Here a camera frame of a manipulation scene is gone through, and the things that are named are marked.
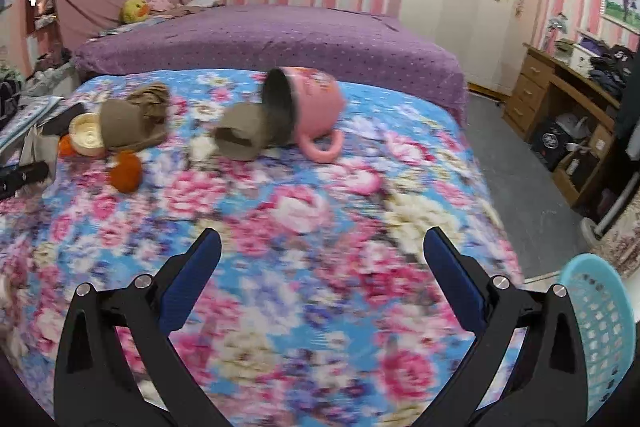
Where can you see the brown tray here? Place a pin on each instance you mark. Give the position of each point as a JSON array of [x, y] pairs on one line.
[[150, 139]]

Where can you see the round fan base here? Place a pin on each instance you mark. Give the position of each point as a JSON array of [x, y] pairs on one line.
[[591, 228]]

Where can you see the cardboard tube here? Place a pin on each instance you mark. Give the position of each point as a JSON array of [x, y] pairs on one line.
[[122, 122], [240, 132]]

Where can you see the black patterned bag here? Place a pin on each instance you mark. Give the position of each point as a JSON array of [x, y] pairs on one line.
[[9, 99]]

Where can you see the white box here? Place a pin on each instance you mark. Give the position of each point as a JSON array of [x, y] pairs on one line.
[[581, 57]]

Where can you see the polka dot cloth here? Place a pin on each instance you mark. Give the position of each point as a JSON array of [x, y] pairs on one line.
[[25, 119]]

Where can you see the brown crumpled cloth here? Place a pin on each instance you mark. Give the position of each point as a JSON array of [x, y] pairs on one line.
[[150, 102]]

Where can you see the black wallet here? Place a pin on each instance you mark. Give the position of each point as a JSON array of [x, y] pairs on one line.
[[65, 119]]

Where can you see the white cloth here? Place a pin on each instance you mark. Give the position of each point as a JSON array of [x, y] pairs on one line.
[[205, 1]]

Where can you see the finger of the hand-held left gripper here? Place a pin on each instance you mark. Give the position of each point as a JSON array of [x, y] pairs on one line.
[[25, 176]]

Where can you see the cream plastic lid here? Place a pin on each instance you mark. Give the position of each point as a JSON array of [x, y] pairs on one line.
[[87, 136]]

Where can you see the pink mug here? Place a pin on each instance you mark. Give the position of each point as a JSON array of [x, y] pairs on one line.
[[315, 107]]

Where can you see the mauve covered headboard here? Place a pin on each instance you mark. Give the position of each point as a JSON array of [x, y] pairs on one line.
[[100, 2]]

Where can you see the orange fruit peel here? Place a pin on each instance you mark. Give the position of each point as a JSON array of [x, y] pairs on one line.
[[126, 172]]

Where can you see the white wardrobe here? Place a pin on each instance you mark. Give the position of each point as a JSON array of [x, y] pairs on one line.
[[450, 22]]

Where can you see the floral tablecloth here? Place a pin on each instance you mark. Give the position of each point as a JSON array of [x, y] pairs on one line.
[[300, 207]]

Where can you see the bed with purple dotted sheet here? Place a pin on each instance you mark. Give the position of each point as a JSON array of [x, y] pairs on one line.
[[280, 42]]

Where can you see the orange plastic lid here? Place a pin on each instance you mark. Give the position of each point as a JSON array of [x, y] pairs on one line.
[[66, 146]]

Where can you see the wooden desk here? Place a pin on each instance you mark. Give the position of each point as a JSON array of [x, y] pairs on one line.
[[530, 92]]

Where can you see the blue plastic basket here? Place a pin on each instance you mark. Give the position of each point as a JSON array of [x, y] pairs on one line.
[[600, 317]]

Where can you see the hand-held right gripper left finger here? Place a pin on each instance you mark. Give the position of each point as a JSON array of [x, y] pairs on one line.
[[192, 274]]

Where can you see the beige paper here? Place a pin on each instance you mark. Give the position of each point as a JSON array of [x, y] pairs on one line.
[[40, 152]]

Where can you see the hanging dark clothes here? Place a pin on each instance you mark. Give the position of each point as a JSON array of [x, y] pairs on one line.
[[630, 112]]

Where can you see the pink plush toy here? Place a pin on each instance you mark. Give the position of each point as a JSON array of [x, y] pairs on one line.
[[160, 4]]

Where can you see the yellow duck plush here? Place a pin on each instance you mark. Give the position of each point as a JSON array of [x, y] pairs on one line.
[[134, 11]]

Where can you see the pile of dark clothes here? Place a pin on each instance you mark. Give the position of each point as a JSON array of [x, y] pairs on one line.
[[610, 69]]

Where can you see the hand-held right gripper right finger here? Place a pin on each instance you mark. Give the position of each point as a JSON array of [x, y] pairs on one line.
[[455, 279]]

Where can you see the desk lamp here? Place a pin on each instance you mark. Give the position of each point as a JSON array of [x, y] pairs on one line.
[[557, 27]]

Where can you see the white appliance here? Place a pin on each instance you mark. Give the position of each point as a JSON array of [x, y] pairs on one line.
[[572, 127]]

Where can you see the wall poster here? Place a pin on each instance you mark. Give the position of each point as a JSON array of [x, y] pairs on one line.
[[622, 4]]

